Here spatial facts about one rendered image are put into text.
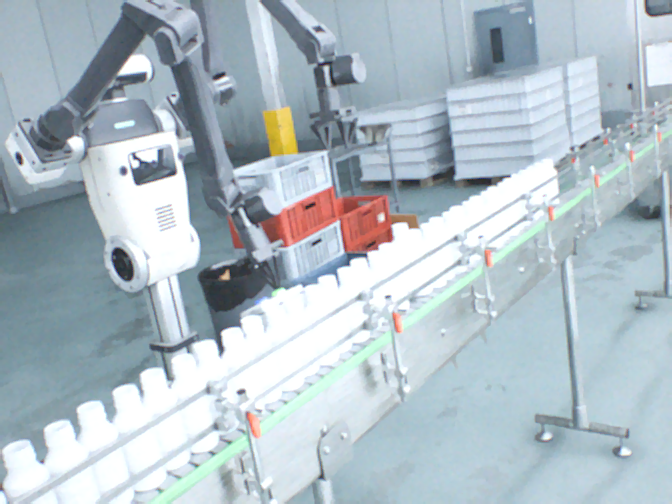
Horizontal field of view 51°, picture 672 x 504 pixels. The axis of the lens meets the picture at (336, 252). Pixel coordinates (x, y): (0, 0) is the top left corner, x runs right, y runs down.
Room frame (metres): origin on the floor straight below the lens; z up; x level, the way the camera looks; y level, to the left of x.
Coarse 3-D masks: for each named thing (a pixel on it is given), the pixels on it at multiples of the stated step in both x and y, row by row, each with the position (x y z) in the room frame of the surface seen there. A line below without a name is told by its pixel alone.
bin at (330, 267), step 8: (344, 256) 2.45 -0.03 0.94; (352, 256) 2.44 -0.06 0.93; (360, 256) 2.42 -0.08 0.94; (328, 264) 2.37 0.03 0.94; (336, 264) 2.41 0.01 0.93; (344, 264) 2.44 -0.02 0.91; (368, 264) 2.40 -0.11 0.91; (312, 272) 2.30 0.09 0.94; (320, 272) 2.33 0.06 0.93; (328, 272) 2.37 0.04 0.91; (336, 272) 2.40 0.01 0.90; (296, 280) 2.21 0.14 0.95; (304, 280) 2.19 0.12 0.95; (312, 280) 2.30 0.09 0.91; (336, 280) 2.39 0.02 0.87; (456, 360) 1.92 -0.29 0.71; (456, 368) 1.92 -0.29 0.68
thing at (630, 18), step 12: (648, 0) 5.43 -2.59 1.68; (660, 0) 5.38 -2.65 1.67; (648, 12) 5.43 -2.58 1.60; (660, 12) 5.38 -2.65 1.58; (648, 24) 5.44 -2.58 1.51; (660, 24) 5.39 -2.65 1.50; (648, 36) 5.44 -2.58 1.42; (660, 36) 5.41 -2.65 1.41; (636, 48) 5.50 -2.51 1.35; (636, 60) 5.50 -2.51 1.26; (636, 72) 5.50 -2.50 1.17; (636, 84) 5.51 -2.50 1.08; (636, 96) 5.51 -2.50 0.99; (648, 96) 5.46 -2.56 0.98; (660, 96) 5.40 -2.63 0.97; (636, 108) 5.53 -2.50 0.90; (660, 108) 5.39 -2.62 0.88; (660, 120) 5.41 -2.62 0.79; (648, 192) 5.48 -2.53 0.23; (648, 204) 5.50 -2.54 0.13; (660, 204) 5.44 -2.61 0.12; (648, 216) 5.54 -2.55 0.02
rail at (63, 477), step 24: (648, 120) 3.33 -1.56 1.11; (600, 168) 2.75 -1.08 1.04; (408, 264) 1.61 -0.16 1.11; (456, 264) 1.79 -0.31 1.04; (336, 312) 1.39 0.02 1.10; (288, 336) 1.27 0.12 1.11; (312, 360) 1.31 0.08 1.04; (144, 432) 1.00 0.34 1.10; (96, 456) 0.93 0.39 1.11; (168, 456) 1.02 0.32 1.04
